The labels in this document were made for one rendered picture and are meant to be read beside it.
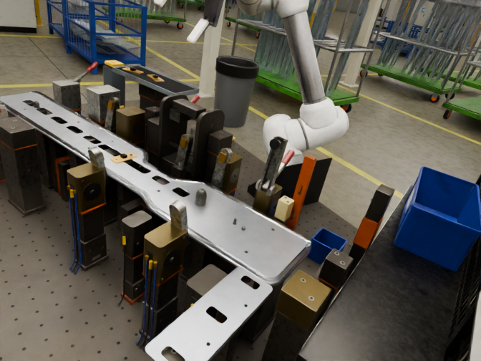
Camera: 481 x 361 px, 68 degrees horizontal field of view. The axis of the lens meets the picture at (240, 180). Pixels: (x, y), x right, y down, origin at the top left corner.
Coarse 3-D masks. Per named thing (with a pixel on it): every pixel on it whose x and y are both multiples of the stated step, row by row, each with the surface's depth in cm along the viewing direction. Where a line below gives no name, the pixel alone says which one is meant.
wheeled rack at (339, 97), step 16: (352, 0) 411; (384, 16) 478; (272, 32) 503; (336, 48) 438; (352, 48) 480; (368, 48) 504; (368, 64) 510; (256, 80) 543; (272, 80) 532; (288, 80) 549; (336, 96) 515; (352, 96) 530
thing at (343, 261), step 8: (328, 256) 79; (336, 256) 80; (344, 256) 80; (328, 264) 79; (336, 264) 78; (344, 264) 78; (320, 272) 81; (328, 272) 80; (336, 272) 78; (344, 272) 77; (320, 280) 82; (328, 280) 80; (336, 280) 79; (336, 288) 80; (328, 304) 83
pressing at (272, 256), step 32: (0, 96) 145; (32, 96) 150; (64, 128) 129; (96, 128) 134; (160, 192) 104; (192, 192) 107; (224, 192) 110; (192, 224) 94; (224, 224) 96; (256, 224) 99; (224, 256) 86; (256, 256) 87; (288, 256) 89
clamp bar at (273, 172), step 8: (280, 136) 100; (272, 144) 97; (280, 144) 98; (272, 152) 100; (280, 152) 99; (272, 160) 102; (280, 160) 100; (264, 168) 103; (272, 168) 102; (264, 176) 103; (272, 176) 102; (272, 184) 103
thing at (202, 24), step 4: (200, 20) 96; (204, 20) 96; (200, 24) 96; (204, 24) 95; (196, 28) 96; (200, 28) 95; (204, 28) 95; (192, 32) 96; (196, 32) 95; (200, 32) 95; (192, 36) 96; (196, 36) 95; (188, 40) 96; (192, 40) 95; (196, 40) 95
